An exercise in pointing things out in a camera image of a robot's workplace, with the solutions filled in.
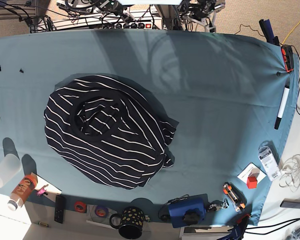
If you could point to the navy white striped t-shirt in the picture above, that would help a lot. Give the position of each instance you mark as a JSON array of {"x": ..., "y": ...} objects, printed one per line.
[{"x": 108, "y": 131}]

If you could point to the teal tablecloth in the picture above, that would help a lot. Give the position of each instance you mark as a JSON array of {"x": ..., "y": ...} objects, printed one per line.
[{"x": 224, "y": 91}]

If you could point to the blue box with knob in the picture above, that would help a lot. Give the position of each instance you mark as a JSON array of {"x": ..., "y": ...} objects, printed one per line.
[{"x": 187, "y": 212}]

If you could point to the purple tape roll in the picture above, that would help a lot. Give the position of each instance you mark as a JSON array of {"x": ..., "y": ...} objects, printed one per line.
[{"x": 101, "y": 211}]

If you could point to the black mug yellow pattern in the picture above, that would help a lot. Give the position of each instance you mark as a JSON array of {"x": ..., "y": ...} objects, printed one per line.
[{"x": 129, "y": 223}]

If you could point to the orange tape roll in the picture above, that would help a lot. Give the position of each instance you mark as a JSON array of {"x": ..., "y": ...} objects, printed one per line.
[{"x": 80, "y": 207}]

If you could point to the metal keyring clip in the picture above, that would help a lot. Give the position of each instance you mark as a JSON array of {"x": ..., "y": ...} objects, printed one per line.
[{"x": 216, "y": 206}]

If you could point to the white paper card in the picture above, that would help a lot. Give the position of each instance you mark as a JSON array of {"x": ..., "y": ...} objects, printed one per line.
[{"x": 251, "y": 170}]

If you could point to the red cube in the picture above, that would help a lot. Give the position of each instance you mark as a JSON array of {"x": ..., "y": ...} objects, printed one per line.
[{"x": 252, "y": 182}]

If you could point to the orange black utility knife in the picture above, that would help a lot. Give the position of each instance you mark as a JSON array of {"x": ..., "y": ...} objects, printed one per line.
[{"x": 236, "y": 201}]

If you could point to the black remote control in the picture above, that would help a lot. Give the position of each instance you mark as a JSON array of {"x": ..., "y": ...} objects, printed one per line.
[{"x": 59, "y": 209}]

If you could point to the white paper sheet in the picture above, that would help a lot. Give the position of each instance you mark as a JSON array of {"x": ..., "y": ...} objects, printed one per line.
[{"x": 42, "y": 183}]

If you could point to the clear plastic package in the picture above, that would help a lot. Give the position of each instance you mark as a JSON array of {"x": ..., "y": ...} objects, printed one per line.
[{"x": 269, "y": 163}]

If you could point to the pink toy figure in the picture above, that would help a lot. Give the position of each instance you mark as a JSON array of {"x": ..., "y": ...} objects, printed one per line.
[{"x": 42, "y": 191}]

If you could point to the black white marker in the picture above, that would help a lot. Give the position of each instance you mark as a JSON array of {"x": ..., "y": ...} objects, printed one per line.
[{"x": 282, "y": 106}]

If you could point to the orange labelled bottle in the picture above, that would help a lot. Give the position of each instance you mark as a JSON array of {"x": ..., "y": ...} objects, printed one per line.
[{"x": 22, "y": 191}]

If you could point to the translucent plastic cup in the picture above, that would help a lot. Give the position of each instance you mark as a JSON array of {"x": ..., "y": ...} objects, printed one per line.
[{"x": 9, "y": 167}]

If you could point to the orange black power strip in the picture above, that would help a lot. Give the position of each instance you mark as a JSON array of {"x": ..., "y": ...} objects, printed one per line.
[{"x": 288, "y": 57}]

